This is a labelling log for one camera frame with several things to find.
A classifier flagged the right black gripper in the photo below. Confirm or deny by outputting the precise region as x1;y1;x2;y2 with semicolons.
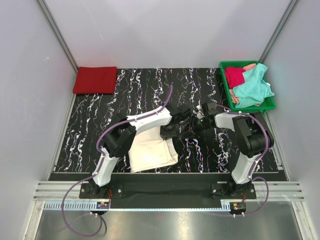
178;114;212;140

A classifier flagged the cream white t shirt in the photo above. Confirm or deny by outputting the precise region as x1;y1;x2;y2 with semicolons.
128;126;179;173

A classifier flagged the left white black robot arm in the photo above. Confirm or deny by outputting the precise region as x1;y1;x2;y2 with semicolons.
89;105;191;198

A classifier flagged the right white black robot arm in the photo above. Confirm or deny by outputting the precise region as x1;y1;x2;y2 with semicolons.
181;111;274;199

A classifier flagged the salmon pink t shirt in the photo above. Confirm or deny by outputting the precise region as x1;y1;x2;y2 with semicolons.
229;63;257;104

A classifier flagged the magenta t shirt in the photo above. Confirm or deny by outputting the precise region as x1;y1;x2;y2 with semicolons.
224;66;246;89

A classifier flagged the teal t shirt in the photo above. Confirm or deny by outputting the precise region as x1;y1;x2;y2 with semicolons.
232;63;275;108

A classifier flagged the folded red t shirt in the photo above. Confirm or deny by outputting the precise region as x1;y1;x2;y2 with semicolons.
72;66;118;95

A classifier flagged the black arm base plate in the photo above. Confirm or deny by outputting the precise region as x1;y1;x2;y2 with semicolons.
79;173;256;210

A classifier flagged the grey slotted cable duct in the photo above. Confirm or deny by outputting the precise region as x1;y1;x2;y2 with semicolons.
44;200;247;214

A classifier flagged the aluminium rail frame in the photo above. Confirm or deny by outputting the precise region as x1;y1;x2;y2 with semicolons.
33;180;304;201

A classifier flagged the right aluminium corner post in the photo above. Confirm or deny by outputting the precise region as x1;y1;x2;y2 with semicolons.
259;0;300;63

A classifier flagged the aluminium corner post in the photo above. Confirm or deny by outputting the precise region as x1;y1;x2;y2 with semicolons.
259;0;300;63
35;0;79;73

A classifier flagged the left aluminium corner post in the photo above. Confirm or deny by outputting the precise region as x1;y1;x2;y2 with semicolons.
35;0;79;73

